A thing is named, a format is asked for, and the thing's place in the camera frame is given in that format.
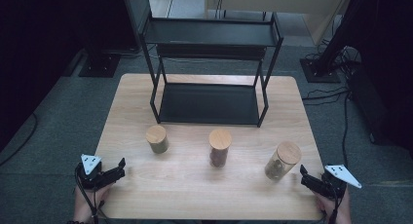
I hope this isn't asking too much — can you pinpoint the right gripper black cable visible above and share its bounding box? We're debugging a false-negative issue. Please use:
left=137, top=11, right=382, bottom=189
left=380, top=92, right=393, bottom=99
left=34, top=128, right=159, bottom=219
left=326, top=184, right=346, bottom=224

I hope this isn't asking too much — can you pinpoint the person's right hand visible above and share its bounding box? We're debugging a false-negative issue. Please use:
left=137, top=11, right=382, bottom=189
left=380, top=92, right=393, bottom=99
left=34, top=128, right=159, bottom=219
left=314, top=187, right=353, bottom=224

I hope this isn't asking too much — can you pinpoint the short green-filled jar wooden lid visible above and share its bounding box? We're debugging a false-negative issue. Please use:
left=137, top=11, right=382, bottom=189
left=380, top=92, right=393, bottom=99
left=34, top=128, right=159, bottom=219
left=145, top=125, right=170, bottom=155

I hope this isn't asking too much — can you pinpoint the red-filled glass jar wooden lid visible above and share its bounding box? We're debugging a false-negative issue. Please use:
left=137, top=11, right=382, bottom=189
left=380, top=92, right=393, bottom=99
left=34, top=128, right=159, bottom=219
left=207, top=129, right=233, bottom=168

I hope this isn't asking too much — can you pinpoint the tangle of black cables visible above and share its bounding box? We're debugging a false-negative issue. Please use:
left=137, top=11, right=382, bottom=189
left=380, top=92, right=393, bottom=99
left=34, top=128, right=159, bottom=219
left=319, top=38, right=362, bottom=76

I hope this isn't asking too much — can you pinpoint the beige board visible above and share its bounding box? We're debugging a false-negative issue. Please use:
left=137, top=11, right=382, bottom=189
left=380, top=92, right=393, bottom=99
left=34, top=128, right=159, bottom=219
left=204, top=0, right=354, bottom=46

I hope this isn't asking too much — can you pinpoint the dark-filled glass jar wooden lid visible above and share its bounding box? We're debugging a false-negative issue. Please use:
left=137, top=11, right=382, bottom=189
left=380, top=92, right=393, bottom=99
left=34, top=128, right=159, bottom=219
left=264, top=140, right=303, bottom=182

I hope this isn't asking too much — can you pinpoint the black metal two-tier rack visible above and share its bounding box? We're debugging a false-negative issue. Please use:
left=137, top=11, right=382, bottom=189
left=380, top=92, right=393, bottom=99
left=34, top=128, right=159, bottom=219
left=138, top=12, right=284, bottom=129

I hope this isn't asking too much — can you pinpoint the black floor cable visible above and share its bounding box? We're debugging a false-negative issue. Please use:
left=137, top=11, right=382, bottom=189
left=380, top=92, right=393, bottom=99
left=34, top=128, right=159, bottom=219
left=301, top=86, right=351, bottom=107
left=0, top=112, right=39, bottom=168
left=340, top=93, right=351, bottom=169

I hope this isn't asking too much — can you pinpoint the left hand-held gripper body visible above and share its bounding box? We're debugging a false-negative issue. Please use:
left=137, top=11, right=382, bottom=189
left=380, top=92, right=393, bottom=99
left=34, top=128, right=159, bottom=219
left=74, top=153, right=110, bottom=191

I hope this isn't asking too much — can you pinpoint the black stand with slanted column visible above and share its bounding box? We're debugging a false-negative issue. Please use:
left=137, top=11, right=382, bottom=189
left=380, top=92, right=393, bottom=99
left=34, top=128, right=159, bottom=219
left=299, top=0, right=372, bottom=85

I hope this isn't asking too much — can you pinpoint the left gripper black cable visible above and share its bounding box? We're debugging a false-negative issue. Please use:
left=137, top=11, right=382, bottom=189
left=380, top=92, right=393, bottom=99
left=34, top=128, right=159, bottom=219
left=74, top=165, right=106, bottom=224

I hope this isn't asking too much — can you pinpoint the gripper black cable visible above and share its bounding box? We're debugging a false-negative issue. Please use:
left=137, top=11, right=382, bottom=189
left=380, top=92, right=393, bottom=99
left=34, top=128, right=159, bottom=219
left=326, top=184, right=346, bottom=224
left=74, top=165, right=106, bottom=224

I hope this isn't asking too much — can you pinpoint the person's left hand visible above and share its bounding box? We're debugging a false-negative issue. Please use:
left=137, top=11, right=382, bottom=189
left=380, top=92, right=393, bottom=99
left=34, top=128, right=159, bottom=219
left=73, top=182, right=113, bottom=220

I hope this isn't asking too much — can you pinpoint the black square stand base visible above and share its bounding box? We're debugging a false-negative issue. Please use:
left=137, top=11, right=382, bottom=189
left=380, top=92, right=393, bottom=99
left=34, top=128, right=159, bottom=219
left=78, top=52, right=122, bottom=79

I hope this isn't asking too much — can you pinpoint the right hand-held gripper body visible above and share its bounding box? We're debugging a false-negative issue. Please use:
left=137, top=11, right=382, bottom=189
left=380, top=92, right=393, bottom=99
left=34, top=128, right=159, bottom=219
left=320, top=164, right=363, bottom=200

